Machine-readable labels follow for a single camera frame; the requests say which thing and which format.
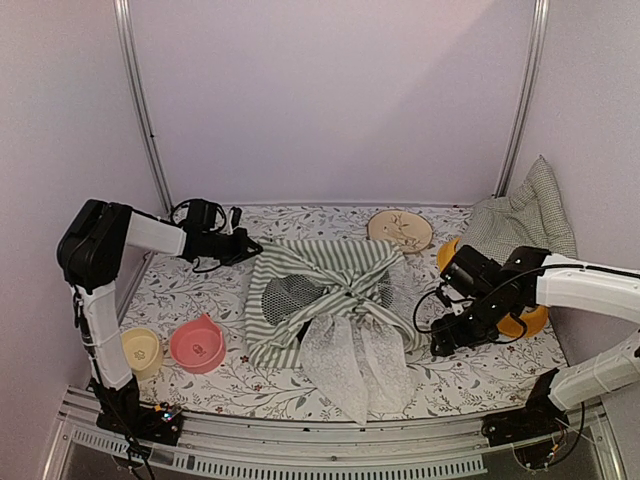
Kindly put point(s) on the green checked cushion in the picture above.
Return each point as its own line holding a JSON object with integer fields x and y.
{"x": 533, "y": 216}

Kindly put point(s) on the green striped pet tent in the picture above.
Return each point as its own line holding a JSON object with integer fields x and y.
{"x": 339, "y": 311}

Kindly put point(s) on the round wooden floral plate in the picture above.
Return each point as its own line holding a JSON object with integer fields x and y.
{"x": 411, "y": 232}

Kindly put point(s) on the cream pet bowl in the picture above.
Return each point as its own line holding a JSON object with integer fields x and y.
{"x": 143, "y": 351}

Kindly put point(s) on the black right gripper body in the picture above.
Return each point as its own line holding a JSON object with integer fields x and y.
{"x": 478, "y": 328}

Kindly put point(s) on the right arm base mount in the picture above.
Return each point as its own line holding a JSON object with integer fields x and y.
{"x": 520, "y": 424}

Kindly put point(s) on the pink pet bowl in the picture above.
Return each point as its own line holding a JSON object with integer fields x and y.
{"x": 198, "y": 346}

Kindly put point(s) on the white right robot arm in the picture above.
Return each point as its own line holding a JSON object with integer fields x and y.
{"x": 591, "y": 292}

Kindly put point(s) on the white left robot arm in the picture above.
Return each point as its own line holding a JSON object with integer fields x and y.
{"x": 90, "y": 255}

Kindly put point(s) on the floral table mat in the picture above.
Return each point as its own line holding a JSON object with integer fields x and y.
{"x": 482, "y": 378}

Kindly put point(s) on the aluminium frame post right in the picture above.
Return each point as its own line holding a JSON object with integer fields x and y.
{"x": 531, "y": 68}

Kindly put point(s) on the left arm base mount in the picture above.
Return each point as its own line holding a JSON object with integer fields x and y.
{"x": 122, "y": 413}

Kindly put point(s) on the aluminium frame post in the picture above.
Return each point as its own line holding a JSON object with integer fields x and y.
{"x": 531, "y": 68}
{"x": 125, "y": 30}

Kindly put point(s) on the yellow double pet bowl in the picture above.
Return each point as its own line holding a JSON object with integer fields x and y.
{"x": 534, "y": 320}

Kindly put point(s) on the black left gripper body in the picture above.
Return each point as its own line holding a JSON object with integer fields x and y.
{"x": 229, "y": 251}

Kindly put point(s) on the aluminium frame post left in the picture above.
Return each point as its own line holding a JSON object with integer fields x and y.
{"x": 125, "y": 30}

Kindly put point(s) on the front aluminium rail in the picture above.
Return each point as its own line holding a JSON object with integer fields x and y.
{"x": 225, "y": 447}

